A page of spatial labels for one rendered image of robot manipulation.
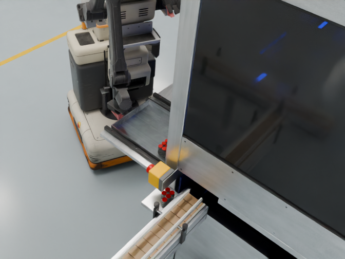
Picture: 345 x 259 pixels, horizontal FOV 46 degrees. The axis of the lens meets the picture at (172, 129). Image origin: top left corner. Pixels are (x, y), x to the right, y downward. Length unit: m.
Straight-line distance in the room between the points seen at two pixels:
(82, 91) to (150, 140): 0.99
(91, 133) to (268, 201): 1.63
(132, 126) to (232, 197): 0.68
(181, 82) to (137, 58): 1.10
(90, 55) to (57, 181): 0.88
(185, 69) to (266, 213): 0.55
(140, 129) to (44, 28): 2.65
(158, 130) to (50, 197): 1.13
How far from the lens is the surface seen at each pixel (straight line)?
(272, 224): 1.44
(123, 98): 1.72
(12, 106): 3.47
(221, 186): 1.47
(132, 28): 2.23
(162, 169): 1.55
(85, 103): 2.81
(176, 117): 1.40
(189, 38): 1.20
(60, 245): 2.59
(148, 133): 1.89
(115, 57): 1.71
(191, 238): 1.85
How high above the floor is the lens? 2.23
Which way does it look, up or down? 45 degrees down
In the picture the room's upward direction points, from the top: 6 degrees clockwise
